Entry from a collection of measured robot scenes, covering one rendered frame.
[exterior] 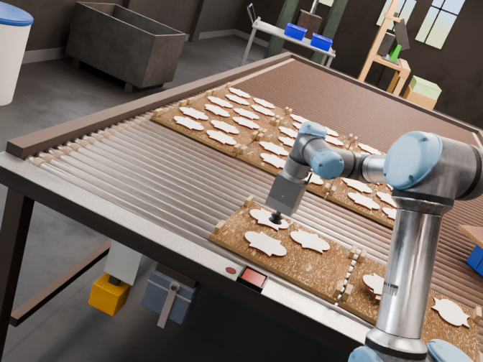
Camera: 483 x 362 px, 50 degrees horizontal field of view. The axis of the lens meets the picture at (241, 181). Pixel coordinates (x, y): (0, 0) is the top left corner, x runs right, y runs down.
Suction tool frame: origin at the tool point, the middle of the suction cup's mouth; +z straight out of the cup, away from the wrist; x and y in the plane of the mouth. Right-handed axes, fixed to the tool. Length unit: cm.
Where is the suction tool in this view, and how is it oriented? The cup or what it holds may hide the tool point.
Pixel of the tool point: (274, 220)
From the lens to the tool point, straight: 156.6
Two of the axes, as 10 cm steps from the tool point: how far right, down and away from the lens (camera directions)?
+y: -8.4, -4.5, 3.0
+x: -4.4, 2.2, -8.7
